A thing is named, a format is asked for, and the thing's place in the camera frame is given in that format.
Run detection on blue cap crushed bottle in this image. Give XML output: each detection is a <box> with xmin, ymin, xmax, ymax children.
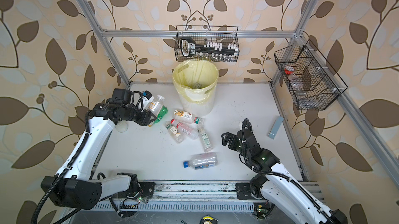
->
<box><xmin>183</xmin><ymin>152</ymin><xmax>218</xmax><ymax>170</ymax></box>

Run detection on yellow plastic bin liner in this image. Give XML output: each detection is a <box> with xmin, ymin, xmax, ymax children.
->
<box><xmin>172</xmin><ymin>61</ymin><xmax>219</xmax><ymax>104</ymax></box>

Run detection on black socket set holder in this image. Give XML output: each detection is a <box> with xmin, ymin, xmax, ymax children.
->
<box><xmin>179</xmin><ymin>37</ymin><xmax>240</xmax><ymax>57</ymax></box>

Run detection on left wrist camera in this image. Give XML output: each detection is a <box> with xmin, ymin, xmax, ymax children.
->
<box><xmin>138</xmin><ymin>91</ymin><xmax>154</xmax><ymax>110</ymax></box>

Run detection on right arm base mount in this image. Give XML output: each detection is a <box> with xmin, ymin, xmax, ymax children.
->
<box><xmin>235</xmin><ymin>182</ymin><xmax>258</xmax><ymax>200</ymax></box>

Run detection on black wire basket rear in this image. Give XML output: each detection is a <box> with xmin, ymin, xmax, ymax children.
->
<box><xmin>174</xmin><ymin>25</ymin><xmax>240</xmax><ymax>63</ymax></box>

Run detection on yellow black tape measure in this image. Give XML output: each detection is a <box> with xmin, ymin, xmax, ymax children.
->
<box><xmin>199</xmin><ymin>215</ymin><xmax>218</xmax><ymax>224</ymax></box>

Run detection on white cylinder at edge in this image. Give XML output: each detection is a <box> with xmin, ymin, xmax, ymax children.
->
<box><xmin>115</xmin><ymin>121</ymin><xmax>129</xmax><ymax>133</ymax></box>

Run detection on grey blue rectangular block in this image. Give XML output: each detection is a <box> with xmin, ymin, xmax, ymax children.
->
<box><xmin>268</xmin><ymin>117</ymin><xmax>284</xmax><ymax>140</ymax></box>

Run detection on green label clear bottle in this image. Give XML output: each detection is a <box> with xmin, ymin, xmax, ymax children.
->
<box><xmin>198</xmin><ymin>125</ymin><xmax>213</xmax><ymax>152</ymax></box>

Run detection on orange label clear bottle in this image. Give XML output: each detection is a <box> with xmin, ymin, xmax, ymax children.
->
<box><xmin>173</xmin><ymin>109</ymin><xmax>205</xmax><ymax>125</ymax></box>

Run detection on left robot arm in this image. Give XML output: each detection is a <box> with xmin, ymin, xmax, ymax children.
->
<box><xmin>31</xmin><ymin>89</ymin><xmax>156</xmax><ymax>224</ymax></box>

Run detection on black wire basket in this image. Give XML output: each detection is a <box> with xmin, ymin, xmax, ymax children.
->
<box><xmin>174</xmin><ymin>25</ymin><xmax>240</xmax><ymax>63</ymax></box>
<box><xmin>274</xmin><ymin>40</ymin><xmax>348</xmax><ymax>110</ymax></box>

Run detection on pink label clear bottle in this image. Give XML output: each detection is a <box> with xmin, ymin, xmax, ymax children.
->
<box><xmin>170</xmin><ymin>119</ymin><xmax>199</xmax><ymax>140</ymax></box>

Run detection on white ribbed waste bin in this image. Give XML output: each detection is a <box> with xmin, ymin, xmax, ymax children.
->
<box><xmin>172</xmin><ymin>60</ymin><xmax>219</xmax><ymax>116</ymax></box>

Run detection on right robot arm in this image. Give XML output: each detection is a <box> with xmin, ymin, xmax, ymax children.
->
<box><xmin>221</xmin><ymin>119</ymin><xmax>348</xmax><ymax>224</ymax></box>

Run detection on green cap square bottle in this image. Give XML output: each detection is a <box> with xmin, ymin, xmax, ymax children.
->
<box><xmin>165</xmin><ymin>122</ymin><xmax>185</xmax><ymax>144</ymax></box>

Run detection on clear bluish water bottle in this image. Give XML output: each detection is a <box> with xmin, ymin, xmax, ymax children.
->
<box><xmin>191</xmin><ymin>82</ymin><xmax>203</xmax><ymax>90</ymax></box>

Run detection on red capped jar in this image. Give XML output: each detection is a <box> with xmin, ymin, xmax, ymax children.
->
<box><xmin>284</xmin><ymin>65</ymin><xmax>295</xmax><ymax>76</ymax></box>

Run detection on green soda bottle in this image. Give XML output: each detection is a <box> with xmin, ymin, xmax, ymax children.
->
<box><xmin>149</xmin><ymin>106</ymin><xmax>168</xmax><ymax>126</ymax></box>

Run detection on black wire basket right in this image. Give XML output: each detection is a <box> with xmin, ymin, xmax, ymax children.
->
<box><xmin>274</xmin><ymin>40</ymin><xmax>348</xmax><ymax>110</ymax></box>

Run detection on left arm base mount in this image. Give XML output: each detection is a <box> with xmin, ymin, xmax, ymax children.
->
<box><xmin>112</xmin><ymin>181</ymin><xmax>155</xmax><ymax>200</ymax></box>

